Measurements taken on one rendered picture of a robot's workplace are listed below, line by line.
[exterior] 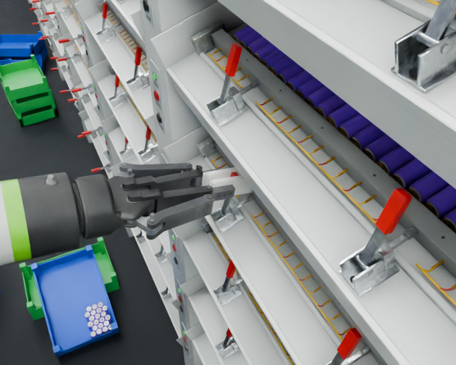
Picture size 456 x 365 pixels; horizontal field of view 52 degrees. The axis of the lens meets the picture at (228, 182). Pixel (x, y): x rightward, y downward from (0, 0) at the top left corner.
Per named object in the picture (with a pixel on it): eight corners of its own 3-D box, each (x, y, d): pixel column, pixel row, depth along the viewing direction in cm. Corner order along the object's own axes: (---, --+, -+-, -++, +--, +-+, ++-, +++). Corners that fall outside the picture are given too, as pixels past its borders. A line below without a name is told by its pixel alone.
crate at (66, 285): (119, 332, 154) (118, 327, 147) (57, 357, 147) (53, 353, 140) (93, 251, 165) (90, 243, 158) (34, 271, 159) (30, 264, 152)
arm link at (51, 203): (24, 208, 46) (13, 156, 52) (35, 284, 53) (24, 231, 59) (86, 197, 49) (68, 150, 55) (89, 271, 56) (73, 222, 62)
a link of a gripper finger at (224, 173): (202, 193, 64) (200, 189, 64) (246, 184, 67) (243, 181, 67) (204, 175, 62) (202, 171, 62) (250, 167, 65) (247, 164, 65)
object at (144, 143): (174, 221, 101) (147, 183, 91) (103, 93, 142) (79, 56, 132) (252, 174, 103) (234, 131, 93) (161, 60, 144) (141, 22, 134)
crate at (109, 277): (33, 321, 157) (27, 307, 152) (25, 277, 171) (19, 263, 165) (119, 289, 167) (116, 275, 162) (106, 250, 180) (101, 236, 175)
